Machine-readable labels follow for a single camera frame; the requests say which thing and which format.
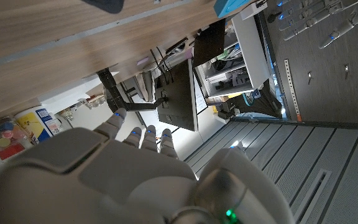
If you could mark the dark navy shorts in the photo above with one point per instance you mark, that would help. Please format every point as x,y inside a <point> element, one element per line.
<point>104,4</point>

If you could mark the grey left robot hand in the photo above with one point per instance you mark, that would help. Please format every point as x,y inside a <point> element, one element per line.
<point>315,14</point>

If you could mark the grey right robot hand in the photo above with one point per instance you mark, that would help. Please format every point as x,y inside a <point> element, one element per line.
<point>110,180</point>

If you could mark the black computer keyboard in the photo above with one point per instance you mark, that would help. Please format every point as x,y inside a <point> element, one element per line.
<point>177,46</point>

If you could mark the blue toy keyboard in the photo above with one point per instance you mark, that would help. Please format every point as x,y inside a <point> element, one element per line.
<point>228,6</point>

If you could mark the white power box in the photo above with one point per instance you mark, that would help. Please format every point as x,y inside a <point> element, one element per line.
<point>253,10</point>

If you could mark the white wipes canister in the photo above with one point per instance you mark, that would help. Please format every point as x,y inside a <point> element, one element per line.
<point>37,124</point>

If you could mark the black computer monitor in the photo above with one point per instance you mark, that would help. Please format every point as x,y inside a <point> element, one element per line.
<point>177,96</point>

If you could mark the white shelf cabinet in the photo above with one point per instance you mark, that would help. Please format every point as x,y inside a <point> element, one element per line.
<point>247,53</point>

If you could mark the purple sticky note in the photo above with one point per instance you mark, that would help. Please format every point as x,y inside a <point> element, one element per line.
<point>143,60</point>

